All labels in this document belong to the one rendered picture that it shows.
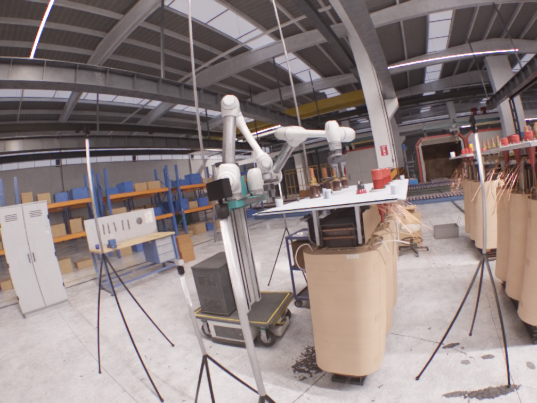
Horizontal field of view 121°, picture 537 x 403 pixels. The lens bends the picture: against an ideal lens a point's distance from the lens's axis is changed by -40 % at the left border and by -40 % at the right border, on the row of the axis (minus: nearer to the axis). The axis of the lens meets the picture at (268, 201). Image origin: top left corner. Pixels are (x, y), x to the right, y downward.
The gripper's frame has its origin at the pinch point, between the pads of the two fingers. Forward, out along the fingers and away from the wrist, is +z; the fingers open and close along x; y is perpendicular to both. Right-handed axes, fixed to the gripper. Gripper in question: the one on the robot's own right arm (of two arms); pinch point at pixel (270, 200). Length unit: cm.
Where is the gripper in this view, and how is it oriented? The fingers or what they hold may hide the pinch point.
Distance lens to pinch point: 211.6
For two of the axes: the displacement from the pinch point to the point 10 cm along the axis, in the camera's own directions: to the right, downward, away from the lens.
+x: -3.8, 1.1, -9.2
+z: 1.6, 9.9, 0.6
